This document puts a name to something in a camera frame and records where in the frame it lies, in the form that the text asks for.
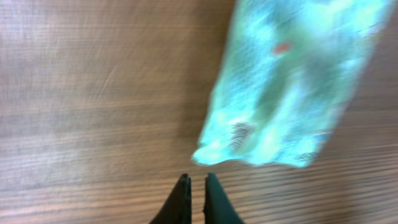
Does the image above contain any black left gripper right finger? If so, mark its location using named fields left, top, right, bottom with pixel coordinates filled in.
left=203, top=172, right=244, bottom=224

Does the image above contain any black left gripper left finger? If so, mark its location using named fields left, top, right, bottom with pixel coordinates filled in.
left=149, top=174, right=192, bottom=224

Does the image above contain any light blue wet wipes pack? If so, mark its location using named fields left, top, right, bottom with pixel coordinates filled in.
left=192, top=0, right=396, bottom=167

